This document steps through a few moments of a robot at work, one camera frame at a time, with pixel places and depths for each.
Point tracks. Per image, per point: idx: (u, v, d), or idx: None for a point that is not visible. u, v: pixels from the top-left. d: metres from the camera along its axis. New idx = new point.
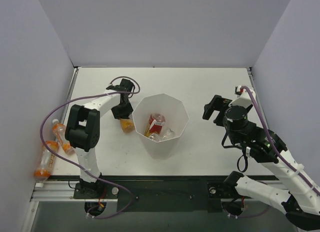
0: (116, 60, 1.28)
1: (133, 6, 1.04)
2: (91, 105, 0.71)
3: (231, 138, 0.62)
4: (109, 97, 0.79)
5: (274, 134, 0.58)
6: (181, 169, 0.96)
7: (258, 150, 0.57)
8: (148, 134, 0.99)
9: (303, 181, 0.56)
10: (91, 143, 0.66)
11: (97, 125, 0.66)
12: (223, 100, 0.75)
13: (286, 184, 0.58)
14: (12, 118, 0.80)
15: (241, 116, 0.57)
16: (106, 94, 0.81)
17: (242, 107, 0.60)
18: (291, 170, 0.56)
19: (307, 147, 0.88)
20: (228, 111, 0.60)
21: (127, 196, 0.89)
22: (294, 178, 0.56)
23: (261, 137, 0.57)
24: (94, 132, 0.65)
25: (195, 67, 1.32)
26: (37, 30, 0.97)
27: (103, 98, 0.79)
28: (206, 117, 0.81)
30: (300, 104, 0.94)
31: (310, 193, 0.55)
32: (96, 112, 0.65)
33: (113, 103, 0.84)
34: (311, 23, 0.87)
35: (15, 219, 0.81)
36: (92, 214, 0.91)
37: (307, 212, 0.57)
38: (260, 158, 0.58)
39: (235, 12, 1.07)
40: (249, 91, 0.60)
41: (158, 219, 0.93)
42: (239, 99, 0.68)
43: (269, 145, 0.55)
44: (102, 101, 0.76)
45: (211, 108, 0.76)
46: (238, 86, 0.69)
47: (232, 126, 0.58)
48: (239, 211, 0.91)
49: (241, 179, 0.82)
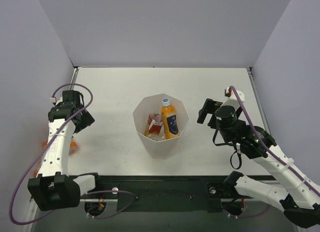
0: (116, 60, 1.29)
1: (133, 6, 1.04)
2: (46, 168, 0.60)
3: (224, 137, 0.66)
4: (60, 139, 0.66)
5: (263, 131, 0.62)
6: (181, 169, 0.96)
7: (248, 146, 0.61)
8: (148, 134, 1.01)
9: (294, 175, 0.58)
10: (71, 204, 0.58)
11: (70, 191, 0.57)
12: (214, 102, 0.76)
13: (280, 180, 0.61)
14: (12, 116, 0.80)
15: (229, 114, 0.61)
16: (56, 133, 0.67)
17: (231, 106, 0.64)
18: (281, 164, 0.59)
19: (307, 147, 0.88)
20: (217, 110, 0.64)
21: (128, 196, 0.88)
22: (285, 171, 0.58)
23: (250, 133, 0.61)
24: (71, 187, 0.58)
25: (195, 67, 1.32)
26: (36, 29, 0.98)
27: (55, 144, 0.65)
28: (201, 121, 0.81)
30: (300, 102, 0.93)
31: (302, 187, 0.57)
32: (62, 178, 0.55)
33: (69, 135, 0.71)
34: (310, 22, 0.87)
35: (16, 219, 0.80)
36: (92, 214, 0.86)
37: (303, 207, 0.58)
38: (250, 153, 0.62)
39: (234, 12, 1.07)
40: (235, 92, 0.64)
41: (158, 218, 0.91)
42: (227, 101, 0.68)
43: (257, 140, 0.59)
44: (55, 151, 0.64)
45: (204, 111, 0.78)
46: (226, 88, 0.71)
47: (222, 125, 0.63)
48: (239, 211, 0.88)
49: (241, 179, 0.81)
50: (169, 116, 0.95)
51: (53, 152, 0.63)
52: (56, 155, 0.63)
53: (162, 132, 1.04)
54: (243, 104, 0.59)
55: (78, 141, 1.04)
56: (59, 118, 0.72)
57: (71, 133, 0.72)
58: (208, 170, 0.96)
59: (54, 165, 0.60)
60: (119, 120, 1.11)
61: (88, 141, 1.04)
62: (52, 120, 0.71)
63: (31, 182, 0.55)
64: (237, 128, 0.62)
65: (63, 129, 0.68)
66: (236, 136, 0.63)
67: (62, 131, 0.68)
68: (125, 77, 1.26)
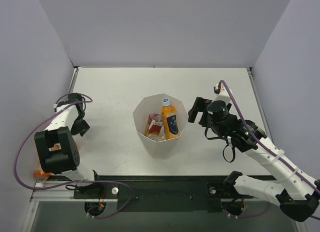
0: (116, 60, 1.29)
1: (132, 6, 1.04)
2: (51, 126, 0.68)
3: (217, 132, 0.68)
4: (66, 112, 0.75)
5: (254, 124, 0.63)
6: (180, 170, 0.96)
7: (240, 139, 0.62)
8: (148, 134, 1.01)
9: (285, 166, 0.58)
10: (70, 159, 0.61)
11: (70, 142, 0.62)
12: (204, 100, 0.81)
13: (271, 172, 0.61)
14: (12, 116, 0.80)
15: (220, 108, 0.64)
16: (62, 109, 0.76)
17: (222, 101, 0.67)
18: (271, 155, 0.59)
19: (306, 147, 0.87)
20: (209, 105, 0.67)
21: (128, 193, 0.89)
22: (275, 163, 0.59)
23: (240, 126, 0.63)
24: (71, 143, 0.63)
25: (195, 67, 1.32)
26: (36, 29, 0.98)
27: (61, 115, 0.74)
28: (192, 120, 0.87)
30: (300, 102, 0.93)
31: (293, 178, 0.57)
32: (65, 130, 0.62)
33: (72, 116, 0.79)
34: (310, 22, 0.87)
35: (16, 218, 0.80)
36: (92, 214, 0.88)
37: (296, 199, 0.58)
38: (241, 146, 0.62)
39: (233, 12, 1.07)
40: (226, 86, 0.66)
41: (158, 218, 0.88)
42: (217, 97, 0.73)
43: (247, 133, 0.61)
44: (61, 117, 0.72)
45: (195, 110, 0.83)
46: (216, 86, 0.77)
47: (214, 119, 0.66)
48: (239, 211, 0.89)
49: (240, 177, 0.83)
50: (169, 116, 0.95)
51: (58, 119, 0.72)
52: (62, 119, 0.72)
53: (161, 132, 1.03)
54: (233, 99, 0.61)
55: (78, 141, 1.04)
56: (65, 104, 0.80)
57: (75, 115, 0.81)
58: (208, 169, 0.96)
59: (59, 124, 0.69)
60: (119, 120, 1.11)
61: (87, 141, 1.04)
62: (58, 106, 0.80)
63: (37, 134, 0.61)
64: (229, 122, 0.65)
65: (69, 108, 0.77)
66: (228, 130, 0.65)
67: (68, 109, 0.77)
68: (125, 77, 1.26)
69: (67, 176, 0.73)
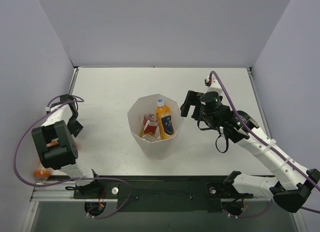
0: (117, 60, 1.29)
1: (132, 6, 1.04)
2: (47, 122, 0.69)
3: (211, 123, 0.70)
4: (60, 111, 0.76)
5: (246, 115, 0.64)
6: (180, 170, 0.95)
7: (231, 130, 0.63)
8: (142, 134, 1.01)
9: (277, 156, 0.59)
10: (70, 151, 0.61)
11: (67, 134, 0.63)
12: (196, 93, 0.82)
13: (264, 162, 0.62)
14: (12, 116, 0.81)
15: (212, 98, 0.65)
16: (57, 108, 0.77)
17: (215, 93, 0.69)
18: (263, 145, 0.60)
19: (306, 147, 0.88)
20: (202, 96, 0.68)
21: (126, 191, 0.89)
22: (267, 152, 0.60)
23: (233, 117, 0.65)
24: (68, 136, 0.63)
25: (195, 67, 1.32)
26: (36, 29, 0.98)
27: (55, 113, 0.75)
28: (184, 115, 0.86)
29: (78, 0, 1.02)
30: (300, 102, 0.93)
31: (285, 167, 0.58)
32: (61, 123, 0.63)
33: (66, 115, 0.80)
34: (310, 23, 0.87)
35: (16, 218, 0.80)
36: (92, 214, 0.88)
37: (288, 189, 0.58)
38: (234, 137, 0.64)
39: (233, 12, 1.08)
40: (216, 76, 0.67)
41: (157, 218, 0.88)
42: (209, 89, 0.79)
43: (239, 123, 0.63)
44: (55, 115, 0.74)
45: (187, 103, 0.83)
46: (206, 79, 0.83)
47: (207, 110, 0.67)
48: (239, 211, 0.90)
49: (238, 176, 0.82)
50: (163, 117, 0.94)
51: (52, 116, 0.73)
52: (57, 116, 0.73)
53: (157, 133, 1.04)
54: (225, 90, 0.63)
55: (78, 141, 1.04)
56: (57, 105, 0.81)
57: (69, 114, 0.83)
58: (208, 169, 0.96)
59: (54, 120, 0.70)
60: (119, 119, 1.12)
61: (87, 141, 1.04)
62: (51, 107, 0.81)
63: (34, 130, 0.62)
64: (221, 113, 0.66)
65: (62, 107, 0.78)
66: (220, 120, 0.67)
67: (62, 107, 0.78)
68: (125, 77, 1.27)
69: (67, 173, 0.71)
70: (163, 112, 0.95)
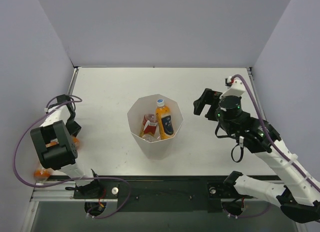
0: (117, 60, 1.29)
1: (132, 6, 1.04)
2: (46, 122, 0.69)
3: (226, 129, 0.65)
4: (58, 111, 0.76)
5: (269, 124, 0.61)
6: (179, 171, 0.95)
7: (252, 139, 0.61)
8: (142, 134, 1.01)
9: (297, 172, 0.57)
10: (69, 150, 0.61)
11: (65, 133, 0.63)
12: (213, 93, 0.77)
13: (281, 175, 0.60)
14: (12, 116, 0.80)
15: (234, 105, 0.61)
16: (55, 109, 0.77)
17: (236, 97, 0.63)
18: (285, 160, 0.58)
19: (306, 147, 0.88)
20: (222, 100, 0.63)
21: (126, 191, 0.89)
22: (287, 168, 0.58)
23: (255, 126, 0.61)
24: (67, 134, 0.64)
25: (195, 67, 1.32)
26: (36, 29, 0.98)
27: (54, 113, 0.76)
28: (198, 112, 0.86)
29: (78, 0, 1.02)
30: (299, 102, 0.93)
31: (304, 184, 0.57)
32: (60, 123, 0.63)
33: (64, 116, 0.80)
34: (309, 23, 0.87)
35: (16, 218, 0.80)
36: (92, 214, 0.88)
37: (300, 203, 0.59)
38: (254, 147, 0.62)
39: (233, 13, 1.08)
40: (242, 80, 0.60)
41: (157, 218, 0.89)
42: (229, 91, 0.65)
43: (262, 135, 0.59)
44: (54, 116, 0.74)
45: (203, 102, 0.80)
46: (227, 78, 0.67)
47: (225, 116, 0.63)
48: (239, 211, 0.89)
49: (240, 177, 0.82)
50: (163, 117, 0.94)
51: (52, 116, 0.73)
52: (56, 116, 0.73)
53: (157, 133, 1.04)
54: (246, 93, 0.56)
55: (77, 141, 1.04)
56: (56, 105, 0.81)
57: (67, 114, 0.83)
58: (207, 170, 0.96)
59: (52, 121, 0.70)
60: (119, 119, 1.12)
61: (88, 141, 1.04)
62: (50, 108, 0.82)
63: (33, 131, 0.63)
64: (242, 120, 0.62)
65: (61, 107, 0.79)
66: (240, 129, 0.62)
67: (60, 108, 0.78)
68: (125, 77, 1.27)
69: (66, 173, 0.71)
70: (163, 113, 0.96)
